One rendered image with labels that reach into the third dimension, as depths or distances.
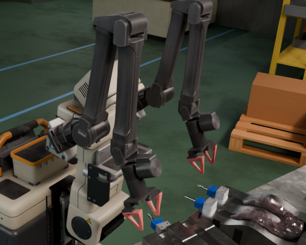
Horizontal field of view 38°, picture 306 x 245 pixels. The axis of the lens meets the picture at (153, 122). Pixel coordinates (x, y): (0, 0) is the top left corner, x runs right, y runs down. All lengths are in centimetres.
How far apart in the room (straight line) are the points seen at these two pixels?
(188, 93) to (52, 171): 71
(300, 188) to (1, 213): 131
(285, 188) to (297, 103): 233
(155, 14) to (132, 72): 635
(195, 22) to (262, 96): 289
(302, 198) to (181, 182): 160
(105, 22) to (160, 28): 633
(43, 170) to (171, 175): 182
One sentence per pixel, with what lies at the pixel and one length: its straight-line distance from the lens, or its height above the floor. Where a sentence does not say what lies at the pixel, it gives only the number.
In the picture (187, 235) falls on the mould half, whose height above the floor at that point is 89.
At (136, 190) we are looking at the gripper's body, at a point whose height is 110.
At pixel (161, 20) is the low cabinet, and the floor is 36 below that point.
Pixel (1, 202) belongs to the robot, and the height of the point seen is 80.
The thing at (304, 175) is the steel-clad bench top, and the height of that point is 80.
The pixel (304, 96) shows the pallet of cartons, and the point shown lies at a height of 48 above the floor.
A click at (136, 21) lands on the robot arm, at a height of 161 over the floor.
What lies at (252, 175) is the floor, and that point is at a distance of 378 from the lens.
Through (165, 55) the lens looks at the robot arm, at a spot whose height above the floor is 141.
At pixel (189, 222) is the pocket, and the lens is 166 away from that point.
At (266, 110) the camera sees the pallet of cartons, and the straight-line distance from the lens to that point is 443.
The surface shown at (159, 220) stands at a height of 84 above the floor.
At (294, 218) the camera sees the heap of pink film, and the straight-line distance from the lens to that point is 176.
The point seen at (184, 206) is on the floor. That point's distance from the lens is 325.
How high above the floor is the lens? 186
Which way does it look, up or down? 25 degrees down
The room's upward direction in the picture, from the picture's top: 5 degrees clockwise
